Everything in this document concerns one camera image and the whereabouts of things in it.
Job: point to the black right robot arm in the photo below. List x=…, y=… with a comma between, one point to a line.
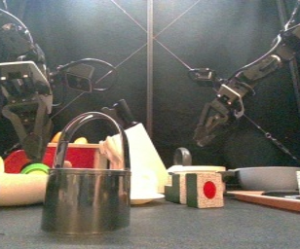
x=274, y=58

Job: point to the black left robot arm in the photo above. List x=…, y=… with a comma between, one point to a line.
x=4, y=32

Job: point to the yellow toy fruit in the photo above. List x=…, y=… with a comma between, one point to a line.
x=79, y=140

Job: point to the red wooden box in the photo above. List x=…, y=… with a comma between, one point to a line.
x=77, y=157

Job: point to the red toy disc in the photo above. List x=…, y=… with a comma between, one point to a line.
x=13, y=162

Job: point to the cream toy spatula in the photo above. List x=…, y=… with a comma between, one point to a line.
x=111, y=150

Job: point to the white cone utensil holder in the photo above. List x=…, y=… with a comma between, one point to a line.
x=146, y=162

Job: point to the cream toy with black end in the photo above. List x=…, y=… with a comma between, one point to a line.
x=15, y=189

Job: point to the cork block with red dot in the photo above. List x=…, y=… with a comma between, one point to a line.
x=206, y=191

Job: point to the green and cork block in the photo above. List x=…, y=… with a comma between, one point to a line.
x=174, y=191

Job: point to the grey pan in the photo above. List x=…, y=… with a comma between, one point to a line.
x=267, y=178

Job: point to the white plate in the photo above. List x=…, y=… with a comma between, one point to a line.
x=147, y=198

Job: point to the black toy knife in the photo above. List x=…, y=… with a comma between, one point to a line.
x=279, y=194

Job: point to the wooden cutting board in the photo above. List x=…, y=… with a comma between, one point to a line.
x=278, y=201

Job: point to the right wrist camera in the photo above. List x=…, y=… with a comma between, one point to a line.
x=202, y=76

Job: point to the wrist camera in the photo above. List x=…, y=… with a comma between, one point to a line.
x=202, y=76
x=79, y=78

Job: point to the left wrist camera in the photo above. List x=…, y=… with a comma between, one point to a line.
x=79, y=78

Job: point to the diagonal black frame rod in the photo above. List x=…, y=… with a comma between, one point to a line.
x=274, y=139

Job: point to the vertical metal frame pole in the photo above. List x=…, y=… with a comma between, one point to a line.
x=148, y=64

